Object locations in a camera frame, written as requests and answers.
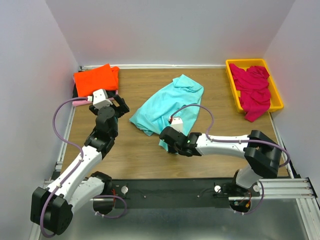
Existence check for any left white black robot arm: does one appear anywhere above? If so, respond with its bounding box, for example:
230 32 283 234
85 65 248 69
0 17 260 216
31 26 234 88
30 89 130 238

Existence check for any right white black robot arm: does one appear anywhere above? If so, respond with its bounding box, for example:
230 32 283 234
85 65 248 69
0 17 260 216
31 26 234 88
159 126 282 196

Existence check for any black folded t shirt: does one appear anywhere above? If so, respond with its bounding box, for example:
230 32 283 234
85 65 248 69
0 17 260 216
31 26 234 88
72 84 118 100

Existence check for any orange folded t shirt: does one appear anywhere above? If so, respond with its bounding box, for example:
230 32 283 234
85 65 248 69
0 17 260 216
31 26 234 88
73 63 120 97

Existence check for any pink folded t shirt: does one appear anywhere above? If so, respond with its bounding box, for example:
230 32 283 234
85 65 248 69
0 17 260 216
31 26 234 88
72 96 93 107

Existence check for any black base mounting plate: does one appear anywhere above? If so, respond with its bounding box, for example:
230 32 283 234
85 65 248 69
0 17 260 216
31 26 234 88
82 177 262 216

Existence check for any magenta crumpled t shirt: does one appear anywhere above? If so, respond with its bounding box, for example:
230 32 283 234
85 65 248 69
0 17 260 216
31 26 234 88
229 63 271 122

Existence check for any yellow plastic bin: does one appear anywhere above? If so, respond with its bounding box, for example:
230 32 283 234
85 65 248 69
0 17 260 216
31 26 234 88
225 58 284 113

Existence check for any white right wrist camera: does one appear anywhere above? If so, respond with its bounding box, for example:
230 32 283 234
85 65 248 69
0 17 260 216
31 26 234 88
169 116 183 133

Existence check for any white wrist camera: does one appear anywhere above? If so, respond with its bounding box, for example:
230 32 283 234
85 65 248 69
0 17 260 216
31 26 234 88
92 89 113 110
169 116 183 133

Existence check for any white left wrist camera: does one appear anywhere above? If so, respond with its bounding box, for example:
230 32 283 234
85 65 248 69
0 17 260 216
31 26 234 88
92 89 113 110

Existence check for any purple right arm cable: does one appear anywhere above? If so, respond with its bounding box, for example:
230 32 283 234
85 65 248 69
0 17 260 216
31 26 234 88
170 104 291 169

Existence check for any aluminium frame rail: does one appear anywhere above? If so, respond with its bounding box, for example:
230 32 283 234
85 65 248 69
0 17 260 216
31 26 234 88
39 177 314 202

